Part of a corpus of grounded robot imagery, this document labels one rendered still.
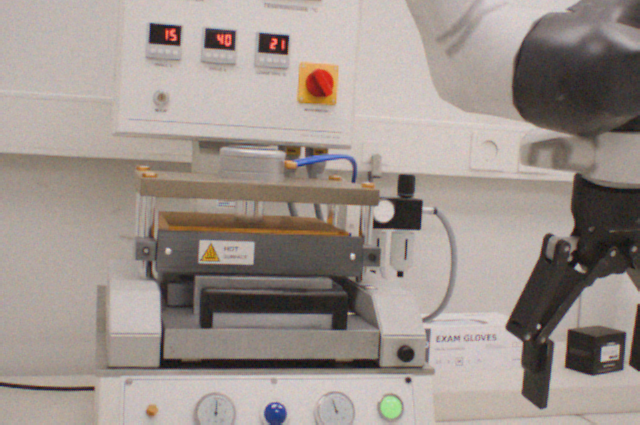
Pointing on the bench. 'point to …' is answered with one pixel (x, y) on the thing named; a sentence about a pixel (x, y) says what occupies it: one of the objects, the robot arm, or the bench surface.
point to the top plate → (259, 180)
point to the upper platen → (245, 222)
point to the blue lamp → (275, 413)
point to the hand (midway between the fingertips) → (590, 376)
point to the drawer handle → (273, 302)
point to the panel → (366, 396)
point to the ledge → (584, 396)
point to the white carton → (471, 342)
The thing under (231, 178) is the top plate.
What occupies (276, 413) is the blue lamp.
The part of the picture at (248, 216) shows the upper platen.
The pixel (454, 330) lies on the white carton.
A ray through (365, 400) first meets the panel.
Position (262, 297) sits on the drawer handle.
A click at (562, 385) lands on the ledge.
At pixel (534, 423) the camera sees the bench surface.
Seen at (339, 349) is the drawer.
